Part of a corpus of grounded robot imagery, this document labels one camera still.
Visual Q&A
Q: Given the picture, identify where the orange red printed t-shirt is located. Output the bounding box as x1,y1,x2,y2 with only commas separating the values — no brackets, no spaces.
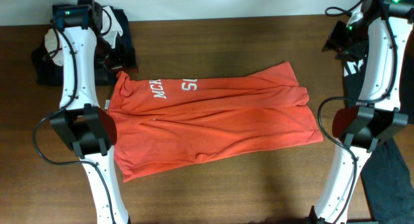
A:
108,62,323,181

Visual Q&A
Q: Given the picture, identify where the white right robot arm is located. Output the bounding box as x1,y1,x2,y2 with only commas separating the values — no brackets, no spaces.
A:
307,0,413,223

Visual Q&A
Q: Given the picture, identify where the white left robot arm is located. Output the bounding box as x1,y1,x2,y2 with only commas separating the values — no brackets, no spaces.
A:
49,0,136,223

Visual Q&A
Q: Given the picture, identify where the navy blue folded garment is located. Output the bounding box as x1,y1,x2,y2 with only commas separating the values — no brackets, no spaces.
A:
31,22,131,86

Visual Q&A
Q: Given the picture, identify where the black garment with white print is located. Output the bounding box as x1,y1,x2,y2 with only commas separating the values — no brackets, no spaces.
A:
342,32,413,124

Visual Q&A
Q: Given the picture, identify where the white crumpled garment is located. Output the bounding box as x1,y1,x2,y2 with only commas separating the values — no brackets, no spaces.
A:
44,6,129,66

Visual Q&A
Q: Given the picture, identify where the dark grey garment lower right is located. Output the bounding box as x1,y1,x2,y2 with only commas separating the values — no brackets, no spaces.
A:
361,139,413,224

